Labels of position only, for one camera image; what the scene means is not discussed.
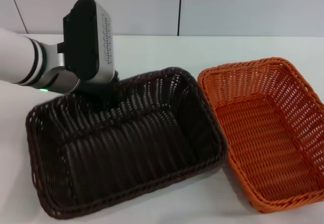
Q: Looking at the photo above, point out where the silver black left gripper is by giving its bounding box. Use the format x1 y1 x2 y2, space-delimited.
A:
40 42 120 111

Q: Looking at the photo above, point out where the dark brown woven basket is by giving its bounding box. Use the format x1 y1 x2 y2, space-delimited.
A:
25 66 228 220

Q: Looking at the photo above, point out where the orange woven basket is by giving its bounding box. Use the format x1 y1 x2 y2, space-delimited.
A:
196 56 324 214

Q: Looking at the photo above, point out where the silver black wrist camera box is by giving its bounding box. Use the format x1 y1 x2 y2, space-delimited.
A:
62 0 117 83

